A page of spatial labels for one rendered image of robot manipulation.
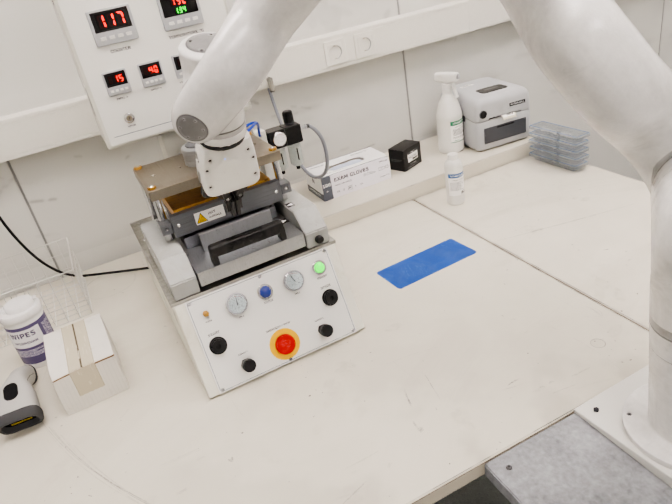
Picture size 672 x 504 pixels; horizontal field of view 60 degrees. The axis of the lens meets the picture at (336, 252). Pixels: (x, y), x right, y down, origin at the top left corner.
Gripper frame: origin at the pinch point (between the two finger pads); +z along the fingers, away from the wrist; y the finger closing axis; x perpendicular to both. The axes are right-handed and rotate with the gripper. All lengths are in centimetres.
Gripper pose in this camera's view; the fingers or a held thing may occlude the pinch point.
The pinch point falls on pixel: (233, 204)
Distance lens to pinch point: 109.2
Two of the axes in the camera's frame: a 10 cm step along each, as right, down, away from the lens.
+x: -4.7, -6.5, 6.0
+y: 8.8, -3.4, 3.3
